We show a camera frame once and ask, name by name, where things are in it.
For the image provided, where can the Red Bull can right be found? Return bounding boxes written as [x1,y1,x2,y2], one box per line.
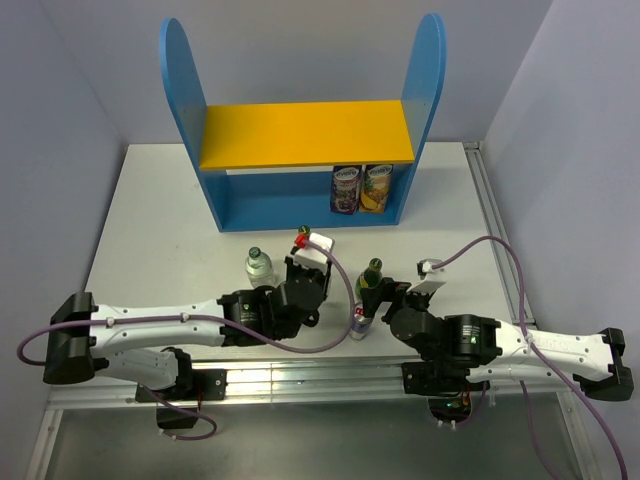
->
[349,302,373,341]

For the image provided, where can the purple juice carton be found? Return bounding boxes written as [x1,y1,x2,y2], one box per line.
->
[330,165,362,214]

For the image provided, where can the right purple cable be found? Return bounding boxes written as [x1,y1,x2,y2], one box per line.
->
[424,234,629,480]

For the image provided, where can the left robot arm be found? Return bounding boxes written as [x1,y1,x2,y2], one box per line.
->
[43,254,332,399]

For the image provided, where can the green glass bottle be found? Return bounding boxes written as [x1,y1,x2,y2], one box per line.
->
[355,257,383,302]
[298,225,311,237]

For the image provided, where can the yellow pineapple juice carton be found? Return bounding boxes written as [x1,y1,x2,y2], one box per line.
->
[359,164,393,214]

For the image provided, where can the green glass bottle rear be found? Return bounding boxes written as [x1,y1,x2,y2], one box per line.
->
[298,225,311,237]

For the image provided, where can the blue and yellow shelf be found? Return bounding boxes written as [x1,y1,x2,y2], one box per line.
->
[159,13,447,232]

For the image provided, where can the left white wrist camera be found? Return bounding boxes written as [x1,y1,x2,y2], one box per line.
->
[292,233,335,274]

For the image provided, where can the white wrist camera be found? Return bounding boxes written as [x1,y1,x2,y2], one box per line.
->
[292,233,335,274]
[408,259,446,295]

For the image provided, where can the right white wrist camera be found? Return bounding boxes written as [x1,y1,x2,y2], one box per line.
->
[408,259,446,295]

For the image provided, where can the green glass bottle right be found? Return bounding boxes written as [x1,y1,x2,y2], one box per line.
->
[355,257,383,302]

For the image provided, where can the aluminium mounting rail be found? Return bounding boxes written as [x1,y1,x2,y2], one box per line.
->
[47,357,571,411]

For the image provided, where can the aluminium side rail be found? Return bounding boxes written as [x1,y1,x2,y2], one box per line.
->
[463,142,520,323]

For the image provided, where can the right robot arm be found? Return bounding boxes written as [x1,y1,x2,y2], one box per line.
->
[360,277,634,402]

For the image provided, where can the clear water bottle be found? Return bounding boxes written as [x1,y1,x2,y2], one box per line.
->
[245,246,276,288]

